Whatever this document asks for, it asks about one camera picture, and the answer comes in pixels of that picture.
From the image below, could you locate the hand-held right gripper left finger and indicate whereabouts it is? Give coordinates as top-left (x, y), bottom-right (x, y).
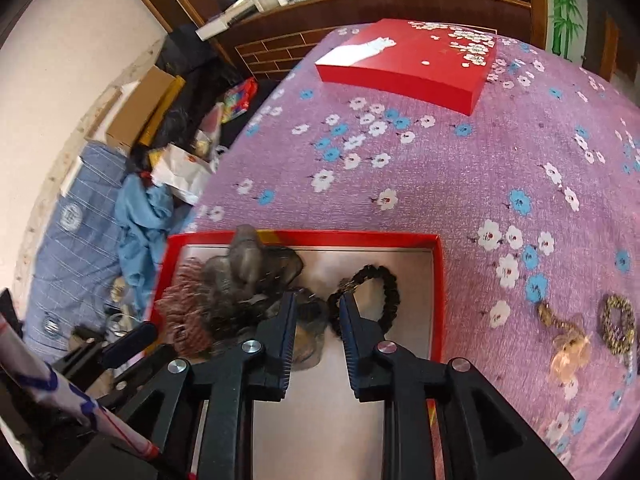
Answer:
top-left (112, 290), bottom-right (299, 480)

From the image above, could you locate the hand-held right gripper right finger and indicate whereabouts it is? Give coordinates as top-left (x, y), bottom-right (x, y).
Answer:
top-left (339, 292), bottom-right (576, 480)

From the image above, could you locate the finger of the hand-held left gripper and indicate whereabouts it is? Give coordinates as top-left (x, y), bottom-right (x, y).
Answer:
top-left (102, 322), bottom-right (158, 368)

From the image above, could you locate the black beaded hair tie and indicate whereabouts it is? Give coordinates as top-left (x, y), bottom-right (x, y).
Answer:
top-left (327, 264), bottom-right (402, 343)

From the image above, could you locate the red box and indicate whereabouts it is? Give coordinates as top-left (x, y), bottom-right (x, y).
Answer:
top-left (145, 230), bottom-right (446, 480)

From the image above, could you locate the clear plastic hair clip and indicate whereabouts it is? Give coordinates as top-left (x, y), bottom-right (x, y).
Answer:
top-left (550, 332), bottom-right (591, 388)

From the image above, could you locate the leopard print hair tie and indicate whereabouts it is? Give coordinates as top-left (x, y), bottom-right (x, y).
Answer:
top-left (600, 294), bottom-right (638, 356)

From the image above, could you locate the red checked scrunchie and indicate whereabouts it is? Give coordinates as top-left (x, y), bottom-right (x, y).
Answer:
top-left (154, 257), bottom-right (221, 361)

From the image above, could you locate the grey sheer scrunchie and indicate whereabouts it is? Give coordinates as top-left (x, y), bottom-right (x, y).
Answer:
top-left (200, 225), bottom-right (328, 371)

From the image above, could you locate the blue striped bedding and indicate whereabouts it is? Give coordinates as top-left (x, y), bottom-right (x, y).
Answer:
top-left (20, 142), bottom-right (166, 356)

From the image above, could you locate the light blue cloth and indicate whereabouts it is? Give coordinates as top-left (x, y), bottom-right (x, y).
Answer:
top-left (115, 174), bottom-right (191, 303)

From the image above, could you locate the white paper bag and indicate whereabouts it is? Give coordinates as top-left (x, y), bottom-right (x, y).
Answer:
top-left (150, 144), bottom-right (217, 206)

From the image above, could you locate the purple floral bedsheet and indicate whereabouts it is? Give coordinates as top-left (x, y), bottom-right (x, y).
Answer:
top-left (185, 22), bottom-right (640, 480)

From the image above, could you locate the brown cardboard box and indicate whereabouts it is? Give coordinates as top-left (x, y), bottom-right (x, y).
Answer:
top-left (106, 66), bottom-right (176, 152)

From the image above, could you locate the long yellow box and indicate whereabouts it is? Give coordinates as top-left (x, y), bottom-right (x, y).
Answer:
top-left (137, 75), bottom-right (187, 147)

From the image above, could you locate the colourful snack package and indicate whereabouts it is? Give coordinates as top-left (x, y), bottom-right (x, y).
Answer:
top-left (222, 79), bottom-right (259, 124)

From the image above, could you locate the black plastic bag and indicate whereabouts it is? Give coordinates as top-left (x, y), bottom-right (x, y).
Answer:
top-left (160, 25), bottom-right (253, 128)

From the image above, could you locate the red floral box lid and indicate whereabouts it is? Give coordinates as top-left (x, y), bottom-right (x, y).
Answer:
top-left (315, 18), bottom-right (499, 116)

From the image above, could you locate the wooden headboard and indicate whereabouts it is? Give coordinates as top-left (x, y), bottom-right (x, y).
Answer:
top-left (215, 0), bottom-right (548, 83)

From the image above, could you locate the green bamboo wall sticker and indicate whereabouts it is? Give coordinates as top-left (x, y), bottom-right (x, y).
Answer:
top-left (547, 0), bottom-right (590, 61)

